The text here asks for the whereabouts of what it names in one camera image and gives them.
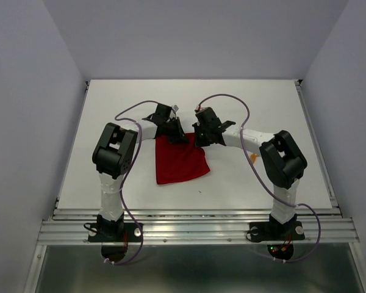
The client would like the orange plastic fork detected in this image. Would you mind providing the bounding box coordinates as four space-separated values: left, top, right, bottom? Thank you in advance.
250 153 258 163

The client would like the red cloth napkin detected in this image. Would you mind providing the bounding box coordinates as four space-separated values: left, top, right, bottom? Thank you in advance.
155 132 210 185

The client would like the aluminium rail frame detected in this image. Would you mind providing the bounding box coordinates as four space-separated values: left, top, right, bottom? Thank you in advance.
26 79 366 292

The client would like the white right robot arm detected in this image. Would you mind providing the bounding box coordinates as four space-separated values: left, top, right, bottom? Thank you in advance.
193 107 307 238

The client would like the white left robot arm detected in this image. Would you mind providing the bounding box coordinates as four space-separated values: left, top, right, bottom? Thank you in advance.
92 103 189 241

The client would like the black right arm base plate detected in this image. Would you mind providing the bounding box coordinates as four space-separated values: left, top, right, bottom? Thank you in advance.
245 221 305 243

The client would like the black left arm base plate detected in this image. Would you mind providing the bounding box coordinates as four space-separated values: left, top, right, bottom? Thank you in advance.
83 222 143 243

